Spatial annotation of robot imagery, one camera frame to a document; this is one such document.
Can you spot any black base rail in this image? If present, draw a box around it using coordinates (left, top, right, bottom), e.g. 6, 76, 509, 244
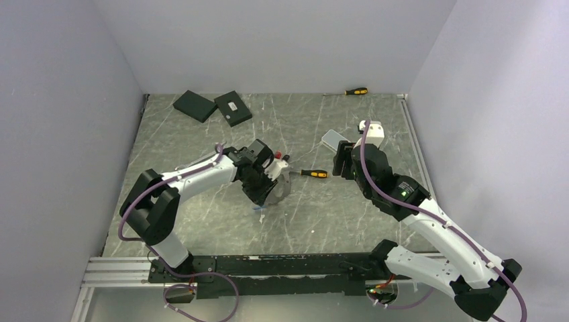
171, 252, 399, 299

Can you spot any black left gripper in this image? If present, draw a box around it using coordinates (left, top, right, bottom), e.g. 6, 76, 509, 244
241, 166, 278, 207

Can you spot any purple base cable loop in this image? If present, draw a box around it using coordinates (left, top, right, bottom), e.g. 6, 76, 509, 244
151, 258, 241, 322

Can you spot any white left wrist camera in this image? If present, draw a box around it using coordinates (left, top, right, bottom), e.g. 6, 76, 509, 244
264, 151, 291, 180

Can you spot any black box with label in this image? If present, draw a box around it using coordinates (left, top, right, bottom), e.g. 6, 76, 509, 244
214, 91, 252, 127

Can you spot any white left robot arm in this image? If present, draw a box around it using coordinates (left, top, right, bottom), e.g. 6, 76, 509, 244
118, 140, 290, 282

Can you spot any clear plastic box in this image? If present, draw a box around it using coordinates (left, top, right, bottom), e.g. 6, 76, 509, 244
321, 129, 347, 152

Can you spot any large silver wrench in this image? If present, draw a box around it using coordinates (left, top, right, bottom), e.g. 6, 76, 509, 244
174, 146, 223, 174

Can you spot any black flat box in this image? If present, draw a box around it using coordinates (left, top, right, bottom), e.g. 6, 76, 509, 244
172, 90, 217, 123

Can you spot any yellow black screwdriver near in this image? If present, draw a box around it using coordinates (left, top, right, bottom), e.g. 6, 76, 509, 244
290, 169, 329, 179

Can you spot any metal arc keyring plate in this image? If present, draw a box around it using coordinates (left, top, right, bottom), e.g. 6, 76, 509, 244
264, 170, 291, 206

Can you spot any orange black screwdriver far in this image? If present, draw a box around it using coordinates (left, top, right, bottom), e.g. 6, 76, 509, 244
323, 87, 368, 97

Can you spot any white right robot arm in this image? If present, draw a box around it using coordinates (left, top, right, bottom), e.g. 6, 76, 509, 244
333, 140, 527, 321

